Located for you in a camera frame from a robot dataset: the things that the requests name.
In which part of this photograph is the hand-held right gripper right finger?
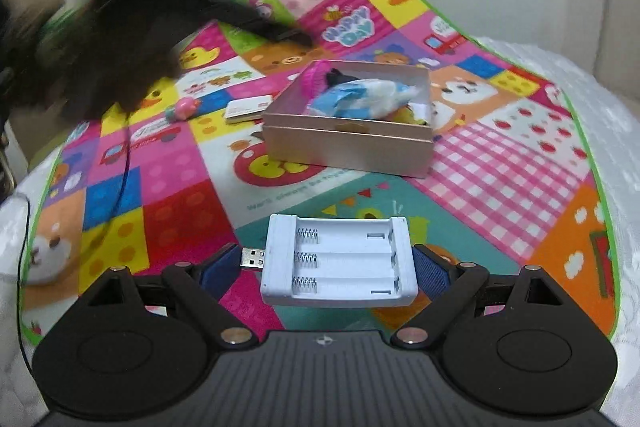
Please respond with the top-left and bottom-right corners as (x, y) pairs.
(390, 244), (570, 347)

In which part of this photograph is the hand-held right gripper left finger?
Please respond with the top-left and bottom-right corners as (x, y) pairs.
(82, 243), (257, 347)

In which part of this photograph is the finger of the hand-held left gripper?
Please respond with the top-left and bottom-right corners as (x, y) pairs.
(192, 0), (315, 48)

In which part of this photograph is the pink plastic strainer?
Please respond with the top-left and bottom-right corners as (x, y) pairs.
(299, 61), (346, 101)

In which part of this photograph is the white battery charger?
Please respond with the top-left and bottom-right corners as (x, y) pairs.
(240, 213), (420, 308)

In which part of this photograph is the blue and white packet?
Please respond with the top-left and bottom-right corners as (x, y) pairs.
(304, 78), (426, 122)

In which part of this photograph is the rose gold cardboard box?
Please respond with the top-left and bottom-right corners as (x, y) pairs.
(261, 59), (435, 179)

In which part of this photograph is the small white card box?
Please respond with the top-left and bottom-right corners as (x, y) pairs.
(225, 96), (274, 124)

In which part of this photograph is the black item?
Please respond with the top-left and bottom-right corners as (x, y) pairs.
(325, 68), (359, 88)

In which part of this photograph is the pink toy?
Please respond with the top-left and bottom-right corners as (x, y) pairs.
(164, 98), (202, 122)

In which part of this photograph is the colourful cartoon play mat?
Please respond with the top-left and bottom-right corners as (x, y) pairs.
(20, 0), (623, 344)

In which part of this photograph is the yellow item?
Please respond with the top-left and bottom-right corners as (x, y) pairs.
(395, 104), (432, 128)

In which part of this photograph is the black cable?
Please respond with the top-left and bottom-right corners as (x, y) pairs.
(12, 193), (37, 365)
(77, 107), (132, 295)

